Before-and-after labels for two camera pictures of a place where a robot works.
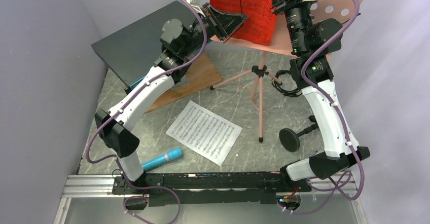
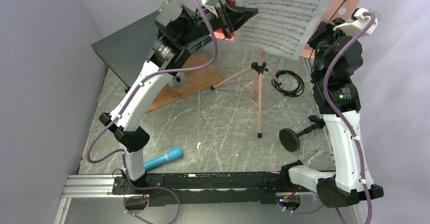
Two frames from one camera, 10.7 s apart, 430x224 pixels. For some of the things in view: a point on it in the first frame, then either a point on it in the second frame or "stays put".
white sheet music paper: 205,132 to 289,14
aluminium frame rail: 84,186 stays put
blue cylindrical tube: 172,154 stays put
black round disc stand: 289,140 stays put
